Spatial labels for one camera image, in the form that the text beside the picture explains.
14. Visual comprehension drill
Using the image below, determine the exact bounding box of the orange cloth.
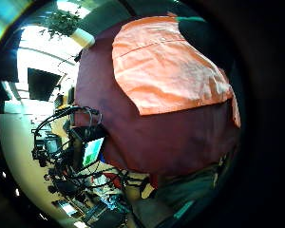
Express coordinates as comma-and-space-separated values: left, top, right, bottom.
111, 12, 242, 129

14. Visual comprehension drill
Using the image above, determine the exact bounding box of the dark red tablecloth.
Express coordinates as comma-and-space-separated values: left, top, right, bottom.
73, 18, 241, 177

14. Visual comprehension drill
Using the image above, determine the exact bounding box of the white plant pot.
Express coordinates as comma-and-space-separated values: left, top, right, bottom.
69, 28, 96, 49

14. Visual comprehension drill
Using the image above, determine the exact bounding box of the green potted plant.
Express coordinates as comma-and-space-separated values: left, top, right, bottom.
39, 9, 84, 41

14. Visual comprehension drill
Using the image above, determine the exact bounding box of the the person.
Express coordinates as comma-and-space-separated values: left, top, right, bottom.
148, 155, 236, 219

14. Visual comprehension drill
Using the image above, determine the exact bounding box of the lit laptop screen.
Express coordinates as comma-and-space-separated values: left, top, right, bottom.
82, 137, 105, 168

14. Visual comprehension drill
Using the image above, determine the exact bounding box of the black monitor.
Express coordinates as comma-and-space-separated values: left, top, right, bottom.
27, 66, 63, 103

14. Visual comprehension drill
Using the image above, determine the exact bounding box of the black camera rig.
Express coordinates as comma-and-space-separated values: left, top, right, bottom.
30, 104, 150, 203

